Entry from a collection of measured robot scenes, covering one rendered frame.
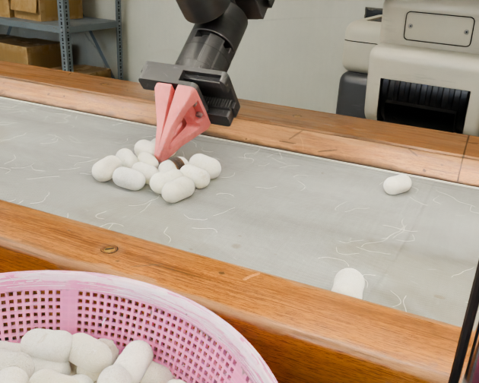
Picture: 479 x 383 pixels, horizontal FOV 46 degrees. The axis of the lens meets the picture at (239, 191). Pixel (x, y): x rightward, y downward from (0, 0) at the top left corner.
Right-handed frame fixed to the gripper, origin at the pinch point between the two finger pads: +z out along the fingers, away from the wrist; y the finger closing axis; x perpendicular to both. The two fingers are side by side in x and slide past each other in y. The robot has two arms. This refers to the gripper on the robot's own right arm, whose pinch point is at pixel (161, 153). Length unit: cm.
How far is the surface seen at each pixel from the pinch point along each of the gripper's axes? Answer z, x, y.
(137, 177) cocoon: 5.2, -4.2, 1.3
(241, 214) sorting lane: 5.9, -2.7, 12.0
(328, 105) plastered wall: -130, 172, -34
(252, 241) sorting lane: 9.1, -5.4, 14.8
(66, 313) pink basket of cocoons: 20.4, -15.8, 8.4
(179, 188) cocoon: 5.5, -4.4, 6.1
